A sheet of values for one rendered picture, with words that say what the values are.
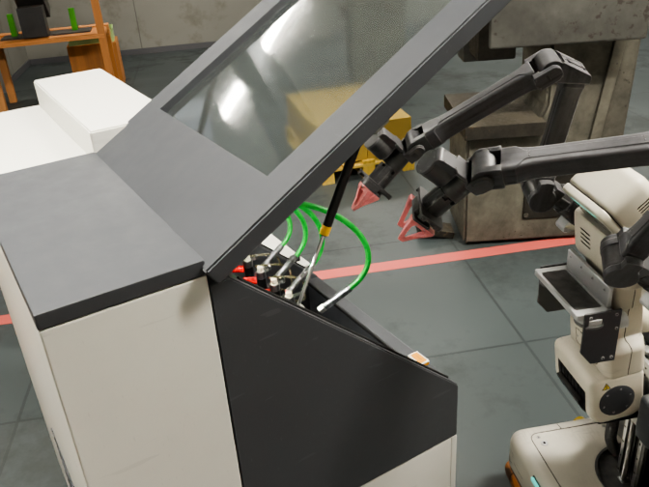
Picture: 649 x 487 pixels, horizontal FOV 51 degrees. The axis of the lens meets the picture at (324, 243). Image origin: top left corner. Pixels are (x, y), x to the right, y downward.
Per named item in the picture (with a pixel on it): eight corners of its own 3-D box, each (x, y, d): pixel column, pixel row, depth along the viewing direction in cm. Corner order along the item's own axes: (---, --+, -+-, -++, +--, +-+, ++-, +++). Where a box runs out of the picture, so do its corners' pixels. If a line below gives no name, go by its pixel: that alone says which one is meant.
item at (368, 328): (446, 425, 177) (447, 376, 170) (433, 432, 175) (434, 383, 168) (321, 318, 225) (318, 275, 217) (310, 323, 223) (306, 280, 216)
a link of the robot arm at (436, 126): (567, 79, 167) (554, 60, 176) (557, 61, 164) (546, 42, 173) (415, 167, 183) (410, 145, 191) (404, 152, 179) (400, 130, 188)
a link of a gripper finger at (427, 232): (388, 239, 150) (419, 214, 145) (388, 217, 156) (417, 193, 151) (410, 254, 153) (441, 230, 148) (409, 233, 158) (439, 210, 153)
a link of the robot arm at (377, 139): (428, 153, 181) (424, 135, 187) (399, 126, 175) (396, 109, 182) (394, 180, 186) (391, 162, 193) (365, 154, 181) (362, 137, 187)
